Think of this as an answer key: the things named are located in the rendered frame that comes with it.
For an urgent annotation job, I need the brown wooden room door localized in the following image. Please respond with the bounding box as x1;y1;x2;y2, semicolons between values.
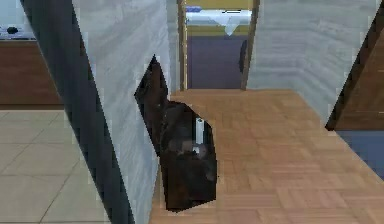
324;0;384;132

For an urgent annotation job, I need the white bed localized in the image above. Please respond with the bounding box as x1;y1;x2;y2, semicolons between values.
185;9;253;37

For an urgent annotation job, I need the wooden door frame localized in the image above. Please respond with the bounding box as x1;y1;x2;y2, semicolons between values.
176;0;261;92

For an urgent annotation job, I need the brown kitchen counter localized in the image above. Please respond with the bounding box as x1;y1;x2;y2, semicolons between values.
0;23;65;111

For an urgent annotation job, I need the dark brown open cabinet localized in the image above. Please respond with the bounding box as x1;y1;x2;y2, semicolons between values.
133;54;218;213

